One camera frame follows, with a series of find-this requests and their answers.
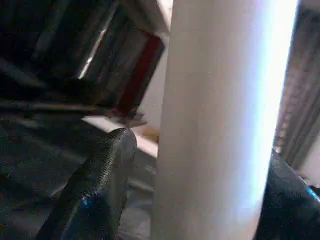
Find white plastic table leg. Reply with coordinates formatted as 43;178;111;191
149;0;301;240

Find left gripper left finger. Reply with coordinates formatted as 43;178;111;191
37;127;138;240

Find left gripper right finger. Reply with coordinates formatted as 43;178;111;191
256;147;320;240

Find grey sheer window curtain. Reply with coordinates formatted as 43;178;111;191
273;0;320;171

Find white flat board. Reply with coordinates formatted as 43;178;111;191
82;116;160;158

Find long black bar device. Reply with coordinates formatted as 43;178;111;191
0;101;118;113

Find black mat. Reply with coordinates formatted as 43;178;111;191
0;107;158;240

